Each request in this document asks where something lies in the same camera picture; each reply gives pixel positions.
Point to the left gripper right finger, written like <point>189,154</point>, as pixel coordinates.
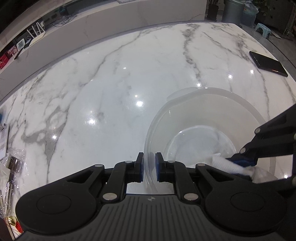
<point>164,169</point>

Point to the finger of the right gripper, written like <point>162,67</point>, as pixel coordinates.
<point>245,157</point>

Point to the white digital clock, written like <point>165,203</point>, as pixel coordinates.
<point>21,44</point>

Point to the white wifi router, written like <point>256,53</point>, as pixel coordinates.
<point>36,32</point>

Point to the grey trash bin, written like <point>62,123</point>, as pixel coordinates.
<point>233,11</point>

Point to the potted green plant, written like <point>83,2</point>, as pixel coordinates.
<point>212,10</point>

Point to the white paper towel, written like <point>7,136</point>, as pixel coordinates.
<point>256,174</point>

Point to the clear plastic wrapped packet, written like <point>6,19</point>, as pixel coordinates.
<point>11,168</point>

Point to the clear plastic bowl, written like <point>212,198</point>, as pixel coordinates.
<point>194,124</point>

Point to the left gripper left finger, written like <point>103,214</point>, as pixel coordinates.
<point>135,169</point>

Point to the light blue plastic stool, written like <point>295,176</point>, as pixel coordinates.
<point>266,32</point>

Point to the red gift box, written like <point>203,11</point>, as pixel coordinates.
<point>3,61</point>

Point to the black smartphone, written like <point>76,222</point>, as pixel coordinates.
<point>268,64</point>

